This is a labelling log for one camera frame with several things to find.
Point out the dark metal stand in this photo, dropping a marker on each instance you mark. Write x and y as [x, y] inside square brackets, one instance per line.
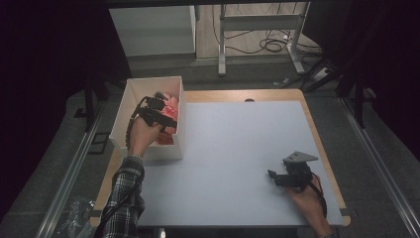
[358, 99]
[89, 102]

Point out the white cabinet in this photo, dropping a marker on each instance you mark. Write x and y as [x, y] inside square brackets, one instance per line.
[152, 31]

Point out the clear plastic bag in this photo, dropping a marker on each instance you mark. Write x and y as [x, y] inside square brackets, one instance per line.
[76, 218]

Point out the white box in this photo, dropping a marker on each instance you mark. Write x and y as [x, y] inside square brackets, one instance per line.
[145, 87]

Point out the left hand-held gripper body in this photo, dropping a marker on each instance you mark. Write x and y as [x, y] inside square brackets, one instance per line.
[152, 110]

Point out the pink glove with red print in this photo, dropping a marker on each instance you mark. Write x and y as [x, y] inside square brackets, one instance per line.
[171, 105]

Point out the aluminium floor rail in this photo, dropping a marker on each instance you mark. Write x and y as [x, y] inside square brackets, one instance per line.
[66, 185]
[379, 165]

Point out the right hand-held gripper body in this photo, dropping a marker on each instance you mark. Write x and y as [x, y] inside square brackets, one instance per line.
[298, 175]

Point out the grey metal desk frame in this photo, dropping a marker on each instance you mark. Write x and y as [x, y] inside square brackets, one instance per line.
[261, 22]

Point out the white power strip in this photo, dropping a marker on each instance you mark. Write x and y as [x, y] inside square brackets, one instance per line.
[321, 74]

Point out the light blue table mat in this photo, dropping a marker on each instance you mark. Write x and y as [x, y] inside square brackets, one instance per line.
[231, 165]

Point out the person's right hand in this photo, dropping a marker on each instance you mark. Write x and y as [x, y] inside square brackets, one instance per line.
[308, 203]

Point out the person's left hand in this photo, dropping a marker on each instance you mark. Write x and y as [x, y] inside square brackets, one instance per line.
[142, 137]

